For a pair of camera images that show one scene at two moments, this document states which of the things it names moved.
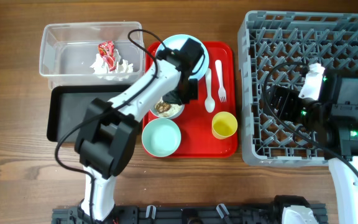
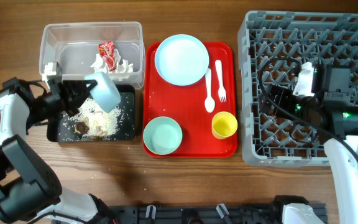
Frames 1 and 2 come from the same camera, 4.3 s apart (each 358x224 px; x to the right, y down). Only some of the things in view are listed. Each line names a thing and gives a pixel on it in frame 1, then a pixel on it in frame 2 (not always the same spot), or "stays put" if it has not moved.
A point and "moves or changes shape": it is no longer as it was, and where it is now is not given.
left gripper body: (184, 93) → (63, 102)
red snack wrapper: (107, 51) stays put
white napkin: (121, 73) stays put
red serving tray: (216, 94) stays put
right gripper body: (293, 107) stays put
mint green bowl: (161, 137) stays put
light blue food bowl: (174, 110) → (104, 93)
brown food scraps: (161, 107) moves or changes shape
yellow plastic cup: (224, 125) stays put
